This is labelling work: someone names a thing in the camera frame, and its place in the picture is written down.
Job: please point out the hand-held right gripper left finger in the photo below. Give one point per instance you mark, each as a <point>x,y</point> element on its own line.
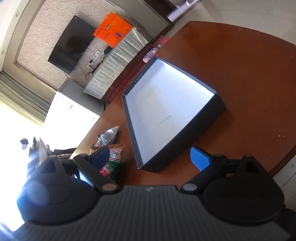
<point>101,158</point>

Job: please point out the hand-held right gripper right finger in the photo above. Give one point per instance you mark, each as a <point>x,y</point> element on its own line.
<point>200,158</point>

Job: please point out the green snack packet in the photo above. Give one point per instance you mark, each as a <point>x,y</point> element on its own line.
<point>115,167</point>

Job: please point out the clear snack packet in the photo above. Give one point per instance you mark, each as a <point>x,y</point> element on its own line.
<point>107,136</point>

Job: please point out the dark grey cardboard box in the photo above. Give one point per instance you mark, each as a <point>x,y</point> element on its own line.
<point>166,104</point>

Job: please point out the white chest freezer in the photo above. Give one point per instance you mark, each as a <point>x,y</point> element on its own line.
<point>71,106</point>

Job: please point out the wooden television cabinet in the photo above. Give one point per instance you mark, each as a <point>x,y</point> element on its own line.
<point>126,78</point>

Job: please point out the pale patterned cabinet cloth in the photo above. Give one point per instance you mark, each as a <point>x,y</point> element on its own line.
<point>111,67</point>

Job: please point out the grey curtain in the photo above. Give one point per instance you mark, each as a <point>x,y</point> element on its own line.
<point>20,97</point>

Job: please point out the black router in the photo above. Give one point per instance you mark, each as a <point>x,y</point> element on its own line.
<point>107,49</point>

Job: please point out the white plastic bottle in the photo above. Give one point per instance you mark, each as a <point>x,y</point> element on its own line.
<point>150,54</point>

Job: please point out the pink plastic tray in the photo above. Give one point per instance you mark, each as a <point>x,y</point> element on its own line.
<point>161,41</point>

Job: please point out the orange cardboard box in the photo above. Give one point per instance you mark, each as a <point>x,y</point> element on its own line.
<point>113,30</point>

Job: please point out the white wall socket strip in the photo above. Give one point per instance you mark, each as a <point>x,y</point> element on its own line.
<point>95,57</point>

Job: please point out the black wall television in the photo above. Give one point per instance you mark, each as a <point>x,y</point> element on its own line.
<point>69,44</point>

